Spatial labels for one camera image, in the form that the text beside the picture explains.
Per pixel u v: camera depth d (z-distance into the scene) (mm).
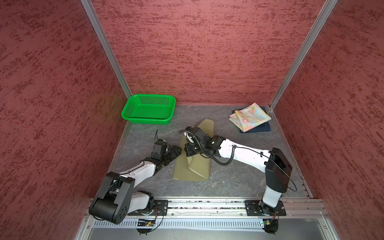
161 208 743
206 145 609
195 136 609
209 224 775
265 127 1029
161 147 701
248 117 1037
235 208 757
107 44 852
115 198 420
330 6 715
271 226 709
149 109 1123
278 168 442
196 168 821
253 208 741
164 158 757
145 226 724
